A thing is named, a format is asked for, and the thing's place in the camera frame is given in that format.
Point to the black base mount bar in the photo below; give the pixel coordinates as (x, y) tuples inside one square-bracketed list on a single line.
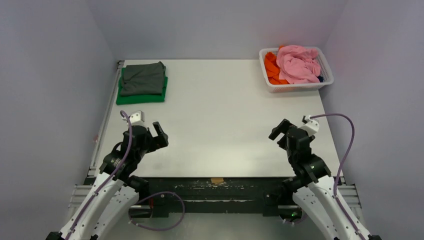
[(237, 195)]

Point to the aluminium frame rail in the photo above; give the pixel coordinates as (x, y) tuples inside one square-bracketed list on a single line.
[(105, 81)]

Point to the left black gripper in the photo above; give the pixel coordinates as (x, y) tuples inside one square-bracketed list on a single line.
[(156, 142)]

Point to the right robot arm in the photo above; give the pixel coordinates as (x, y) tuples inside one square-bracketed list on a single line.
[(313, 188)]

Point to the folded grey t shirt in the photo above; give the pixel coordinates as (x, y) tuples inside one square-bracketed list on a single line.
[(143, 79)]

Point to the orange t shirt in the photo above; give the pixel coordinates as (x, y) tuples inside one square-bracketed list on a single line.
[(273, 70)]

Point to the brown tape piece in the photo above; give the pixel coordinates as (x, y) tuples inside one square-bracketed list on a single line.
[(217, 180)]

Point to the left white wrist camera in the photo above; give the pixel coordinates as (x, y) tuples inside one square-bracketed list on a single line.
[(137, 118)]

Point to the white plastic basket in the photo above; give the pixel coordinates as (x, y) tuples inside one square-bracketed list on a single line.
[(325, 73)]

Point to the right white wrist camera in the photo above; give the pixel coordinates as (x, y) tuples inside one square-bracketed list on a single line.
[(310, 125)]

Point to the pink t shirt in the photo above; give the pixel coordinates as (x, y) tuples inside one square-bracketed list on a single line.
[(298, 64)]

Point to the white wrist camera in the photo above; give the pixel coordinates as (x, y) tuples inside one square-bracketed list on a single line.
[(137, 118), (310, 125)]

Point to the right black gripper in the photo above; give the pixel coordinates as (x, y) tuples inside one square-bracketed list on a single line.
[(285, 135)]

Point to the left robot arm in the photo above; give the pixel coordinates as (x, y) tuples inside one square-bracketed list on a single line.
[(115, 188)]

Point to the folded green t shirt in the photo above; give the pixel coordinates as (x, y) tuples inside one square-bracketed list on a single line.
[(141, 98)]

